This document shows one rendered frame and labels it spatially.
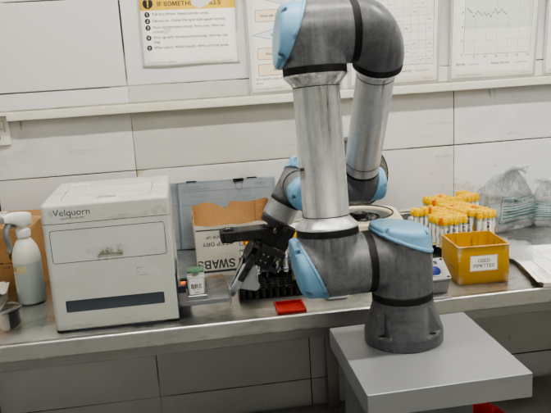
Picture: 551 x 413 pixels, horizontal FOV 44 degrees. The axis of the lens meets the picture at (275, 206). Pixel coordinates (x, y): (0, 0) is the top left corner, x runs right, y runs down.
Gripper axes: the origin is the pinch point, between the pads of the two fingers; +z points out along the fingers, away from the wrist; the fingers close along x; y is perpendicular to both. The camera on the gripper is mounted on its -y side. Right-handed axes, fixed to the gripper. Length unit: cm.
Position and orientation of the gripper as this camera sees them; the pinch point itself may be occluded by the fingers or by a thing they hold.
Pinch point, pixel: (231, 289)
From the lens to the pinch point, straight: 163.4
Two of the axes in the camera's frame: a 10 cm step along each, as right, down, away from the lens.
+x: -1.4, -2.1, 9.7
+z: -4.4, 8.9, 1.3
